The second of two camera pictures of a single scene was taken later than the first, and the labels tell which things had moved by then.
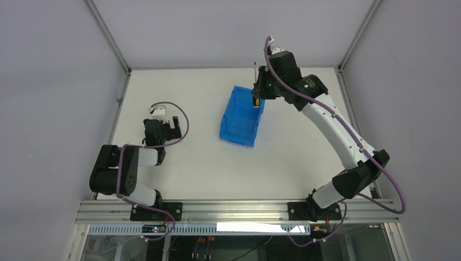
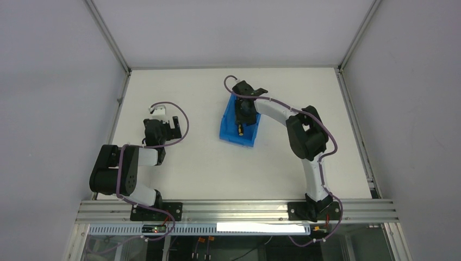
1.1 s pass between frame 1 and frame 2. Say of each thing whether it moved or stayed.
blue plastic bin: stayed
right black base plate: stayed
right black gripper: moved
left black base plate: stayed
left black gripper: stayed
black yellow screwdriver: moved
